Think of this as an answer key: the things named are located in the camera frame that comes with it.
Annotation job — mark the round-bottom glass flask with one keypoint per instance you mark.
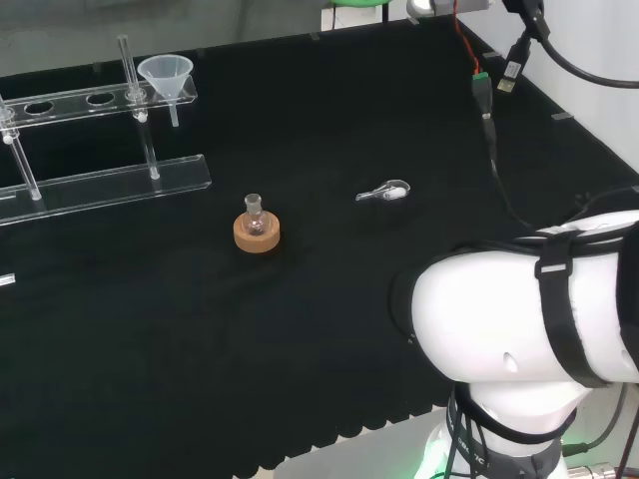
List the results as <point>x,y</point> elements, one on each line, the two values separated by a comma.
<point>255,219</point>

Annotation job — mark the grey metal bracket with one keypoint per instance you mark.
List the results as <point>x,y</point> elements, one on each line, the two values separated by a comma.
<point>447,6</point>

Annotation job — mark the green round object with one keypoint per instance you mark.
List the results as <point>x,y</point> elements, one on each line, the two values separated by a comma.
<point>360,3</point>

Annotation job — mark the clear acrylic funnel stand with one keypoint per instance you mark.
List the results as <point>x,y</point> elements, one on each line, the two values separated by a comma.
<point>100,149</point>

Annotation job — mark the small white label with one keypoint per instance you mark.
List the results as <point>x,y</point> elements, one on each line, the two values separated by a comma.
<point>7,280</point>

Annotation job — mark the black bench cloth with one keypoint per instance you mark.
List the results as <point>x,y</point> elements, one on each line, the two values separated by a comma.
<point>319,274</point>

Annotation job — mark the translucent plastic funnel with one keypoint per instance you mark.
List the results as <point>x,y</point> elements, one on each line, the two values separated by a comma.
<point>167,74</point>

